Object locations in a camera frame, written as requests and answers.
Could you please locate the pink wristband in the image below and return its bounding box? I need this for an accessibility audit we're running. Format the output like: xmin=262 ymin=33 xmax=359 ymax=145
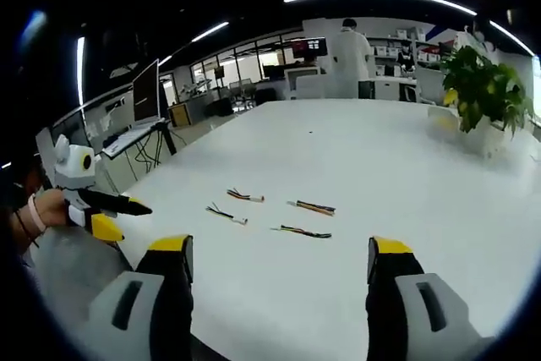
xmin=26 ymin=193 xmax=47 ymax=234

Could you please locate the JST connector with multicolour wires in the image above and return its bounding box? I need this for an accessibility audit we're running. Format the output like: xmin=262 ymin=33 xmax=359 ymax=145
xmin=287 ymin=199 xmax=337 ymax=217
xmin=205 ymin=203 xmax=249 ymax=227
xmin=226 ymin=187 xmax=265 ymax=205
xmin=270 ymin=224 xmax=333 ymax=240

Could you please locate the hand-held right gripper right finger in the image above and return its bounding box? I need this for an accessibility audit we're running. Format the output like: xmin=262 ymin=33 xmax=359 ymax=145
xmin=365 ymin=236 xmax=495 ymax=361

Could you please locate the red wall screen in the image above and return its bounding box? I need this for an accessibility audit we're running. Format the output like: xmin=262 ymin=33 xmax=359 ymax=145
xmin=291 ymin=37 xmax=329 ymax=58

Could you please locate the green potted plant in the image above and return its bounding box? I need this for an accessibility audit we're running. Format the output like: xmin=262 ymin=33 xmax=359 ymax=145
xmin=440 ymin=45 xmax=536 ymax=156

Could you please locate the person's left hand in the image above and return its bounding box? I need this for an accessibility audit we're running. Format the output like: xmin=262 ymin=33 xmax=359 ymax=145
xmin=31 ymin=188 xmax=69 ymax=229

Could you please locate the white stand desk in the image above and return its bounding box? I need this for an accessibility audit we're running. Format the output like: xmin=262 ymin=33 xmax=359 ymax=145
xmin=101 ymin=117 xmax=179 ymax=184

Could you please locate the tall computer monitor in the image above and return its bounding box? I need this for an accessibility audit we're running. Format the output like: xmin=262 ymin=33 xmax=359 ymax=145
xmin=131 ymin=57 xmax=161 ymax=123

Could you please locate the white counter unit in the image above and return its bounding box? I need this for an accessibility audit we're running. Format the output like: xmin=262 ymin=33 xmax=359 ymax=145
xmin=287 ymin=66 xmax=331 ymax=101

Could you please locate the brown cabinet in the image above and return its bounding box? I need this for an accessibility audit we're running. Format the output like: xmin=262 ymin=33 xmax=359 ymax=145
xmin=168 ymin=102 xmax=189 ymax=129

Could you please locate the white box with yellow mark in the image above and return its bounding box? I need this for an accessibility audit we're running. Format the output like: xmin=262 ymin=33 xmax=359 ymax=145
xmin=426 ymin=106 xmax=462 ymax=133

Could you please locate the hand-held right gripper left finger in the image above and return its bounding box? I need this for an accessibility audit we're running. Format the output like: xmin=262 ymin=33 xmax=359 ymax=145
xmin=86 ymin=233 xmax=194 ymax=361

